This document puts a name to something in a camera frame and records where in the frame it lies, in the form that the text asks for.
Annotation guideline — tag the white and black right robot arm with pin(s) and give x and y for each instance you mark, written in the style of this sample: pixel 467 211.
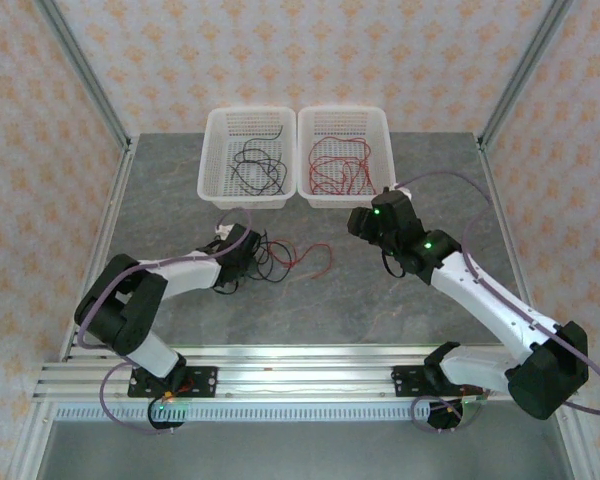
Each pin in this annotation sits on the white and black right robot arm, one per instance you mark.
pixel 495 310

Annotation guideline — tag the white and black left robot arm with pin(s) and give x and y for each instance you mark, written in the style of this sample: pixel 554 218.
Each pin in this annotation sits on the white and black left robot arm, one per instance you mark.
pixel 185 272

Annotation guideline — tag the white plastic perforated basket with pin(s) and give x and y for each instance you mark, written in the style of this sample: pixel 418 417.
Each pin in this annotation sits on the white plastic perforated basket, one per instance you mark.
pixel 220 165
pixel 340 125

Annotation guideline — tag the black base controller board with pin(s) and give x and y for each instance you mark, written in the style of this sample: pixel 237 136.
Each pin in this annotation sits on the black base controller board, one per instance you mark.
pixel 167 415
pixel 445 417

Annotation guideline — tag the grey metal panel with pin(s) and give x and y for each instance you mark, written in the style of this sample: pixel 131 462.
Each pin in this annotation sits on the grey metal panel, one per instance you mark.
pixel 305 455

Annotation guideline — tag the aluminium table side rail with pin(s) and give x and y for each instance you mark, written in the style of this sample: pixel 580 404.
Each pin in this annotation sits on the aluminium table side rail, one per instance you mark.
pixel 500 210
pixel 115 200

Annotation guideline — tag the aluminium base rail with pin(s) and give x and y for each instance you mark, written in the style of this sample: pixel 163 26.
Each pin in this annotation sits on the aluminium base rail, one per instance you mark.
pixel 305 372

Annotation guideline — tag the aluminium frame post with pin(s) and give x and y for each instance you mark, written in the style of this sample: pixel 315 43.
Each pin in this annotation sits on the aluminium frame post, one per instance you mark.
pixel 528 65
pixel 82 65

